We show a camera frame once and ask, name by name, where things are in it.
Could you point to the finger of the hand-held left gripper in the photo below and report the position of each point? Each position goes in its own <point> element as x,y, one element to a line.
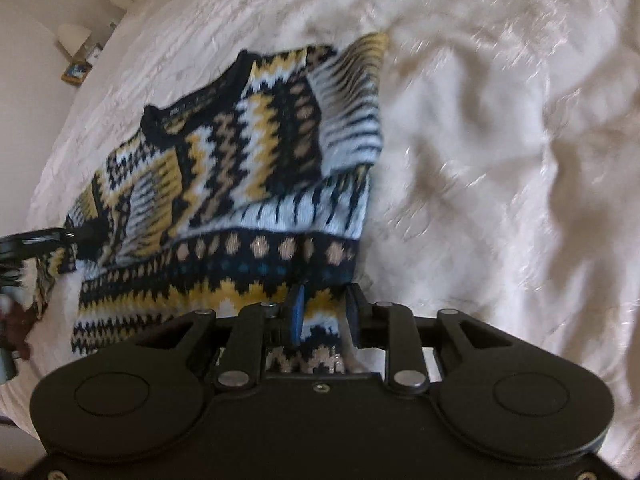
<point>52,236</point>

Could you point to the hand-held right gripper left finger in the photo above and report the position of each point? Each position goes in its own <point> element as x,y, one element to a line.
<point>295,316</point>

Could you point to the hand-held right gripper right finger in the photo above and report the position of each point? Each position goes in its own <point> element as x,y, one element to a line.
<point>353,319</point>

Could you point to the patterned knit sweater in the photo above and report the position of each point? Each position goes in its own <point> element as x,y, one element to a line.
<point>235,200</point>

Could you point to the person's left hand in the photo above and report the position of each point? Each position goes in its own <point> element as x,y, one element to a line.
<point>17,327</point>

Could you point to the white table lamp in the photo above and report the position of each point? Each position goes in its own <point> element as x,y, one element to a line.
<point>71,37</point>

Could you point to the white bed blanket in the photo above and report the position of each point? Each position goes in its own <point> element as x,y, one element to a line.
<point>500,170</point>

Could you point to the small picture frame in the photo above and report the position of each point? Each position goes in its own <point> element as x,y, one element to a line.
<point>75,72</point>

